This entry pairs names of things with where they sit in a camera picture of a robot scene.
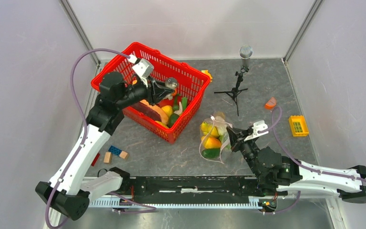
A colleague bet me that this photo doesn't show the yellow toy crate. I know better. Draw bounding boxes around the yellow toy crate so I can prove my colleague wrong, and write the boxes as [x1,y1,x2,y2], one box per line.
[288,115,309,137]

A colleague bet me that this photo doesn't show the grey microphone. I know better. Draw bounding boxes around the grey microphone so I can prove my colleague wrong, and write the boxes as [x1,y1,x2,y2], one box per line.
[239,45,253,68]

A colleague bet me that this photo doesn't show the blue toy block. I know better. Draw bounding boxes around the blue toy block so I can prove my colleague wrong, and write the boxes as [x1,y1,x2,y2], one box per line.
[108,146,122,157]

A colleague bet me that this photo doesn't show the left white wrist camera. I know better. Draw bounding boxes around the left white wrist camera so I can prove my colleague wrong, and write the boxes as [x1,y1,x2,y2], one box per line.
[128,54,154,88]

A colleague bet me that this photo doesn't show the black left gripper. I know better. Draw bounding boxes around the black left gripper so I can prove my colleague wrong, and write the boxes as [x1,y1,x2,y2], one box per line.
[116,75,173,109]

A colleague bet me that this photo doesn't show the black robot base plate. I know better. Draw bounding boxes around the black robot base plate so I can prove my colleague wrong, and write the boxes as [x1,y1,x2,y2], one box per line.
[116,176,276,204]

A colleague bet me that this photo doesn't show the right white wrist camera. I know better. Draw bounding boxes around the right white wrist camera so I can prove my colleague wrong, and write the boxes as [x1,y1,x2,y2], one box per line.
[244,120,269,142]

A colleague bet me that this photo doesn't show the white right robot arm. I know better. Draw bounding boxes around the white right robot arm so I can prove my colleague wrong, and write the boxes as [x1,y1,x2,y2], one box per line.
[226,127,366,204]

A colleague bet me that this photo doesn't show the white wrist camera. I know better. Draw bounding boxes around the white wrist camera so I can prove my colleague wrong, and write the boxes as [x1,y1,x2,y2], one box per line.
[244,120,269,142]
[128,54,154,88]

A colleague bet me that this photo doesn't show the red plastic shopping basket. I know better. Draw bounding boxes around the red plastic shopping basket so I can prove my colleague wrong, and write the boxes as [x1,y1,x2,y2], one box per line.
[91,42,210,144]

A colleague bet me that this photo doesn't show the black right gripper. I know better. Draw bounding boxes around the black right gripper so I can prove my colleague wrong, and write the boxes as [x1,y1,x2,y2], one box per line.
[226,126,260,177]

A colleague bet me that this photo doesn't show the clear zip top bag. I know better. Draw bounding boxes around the clear zip top bag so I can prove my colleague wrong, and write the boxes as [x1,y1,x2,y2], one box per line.
[199,111,233,164]

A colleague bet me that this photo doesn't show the yellow green toy block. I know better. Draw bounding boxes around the yellow green toy block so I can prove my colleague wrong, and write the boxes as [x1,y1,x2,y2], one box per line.
[201,70,213,82]

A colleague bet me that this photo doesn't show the green toy avocado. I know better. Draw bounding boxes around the green toy avocado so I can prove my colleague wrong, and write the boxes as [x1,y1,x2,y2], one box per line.
[167,113,180,128]

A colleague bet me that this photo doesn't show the yellow toy banana bunch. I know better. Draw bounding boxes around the yellow toy banana bunch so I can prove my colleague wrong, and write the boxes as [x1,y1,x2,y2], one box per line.
[200,122,220,138]

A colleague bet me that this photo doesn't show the dark green toy cucumber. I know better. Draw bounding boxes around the dark green toy cucumber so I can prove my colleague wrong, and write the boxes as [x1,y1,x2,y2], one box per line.
[201,148,220,159]

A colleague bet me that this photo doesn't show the red toy block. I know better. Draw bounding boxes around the red toy block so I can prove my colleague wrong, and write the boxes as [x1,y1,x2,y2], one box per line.
[91,153,100,167]

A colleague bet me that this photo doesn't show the black mini tripod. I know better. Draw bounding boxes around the black mini tripod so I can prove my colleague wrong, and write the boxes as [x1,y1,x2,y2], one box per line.
[214,67,249,116]

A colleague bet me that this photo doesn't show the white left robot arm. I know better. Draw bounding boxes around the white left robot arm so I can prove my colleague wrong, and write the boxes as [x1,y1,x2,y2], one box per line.
[35,72,174,228]

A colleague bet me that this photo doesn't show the orange toy slice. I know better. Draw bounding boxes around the orange toy slice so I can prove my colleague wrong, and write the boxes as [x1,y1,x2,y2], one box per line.
[264,97,277,110]

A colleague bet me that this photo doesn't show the orange yellow toy mango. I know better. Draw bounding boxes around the orange yellow toy mango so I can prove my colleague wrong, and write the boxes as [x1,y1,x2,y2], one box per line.
[202,136,222,149]

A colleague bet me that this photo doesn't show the brown toy meat slice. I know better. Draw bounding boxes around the brown toy meat slice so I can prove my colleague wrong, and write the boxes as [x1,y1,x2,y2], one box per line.
[131,100,169,124]

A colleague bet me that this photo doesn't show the wooden toy block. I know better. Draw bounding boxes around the wooden toy block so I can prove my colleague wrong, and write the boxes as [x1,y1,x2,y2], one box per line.
[119,151,129,160]
[103,152,113,164]

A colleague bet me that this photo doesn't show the yellow toy bell pepper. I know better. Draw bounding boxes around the yellow toy bell pepper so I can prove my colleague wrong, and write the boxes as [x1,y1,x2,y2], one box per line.
[161,105,174,117]

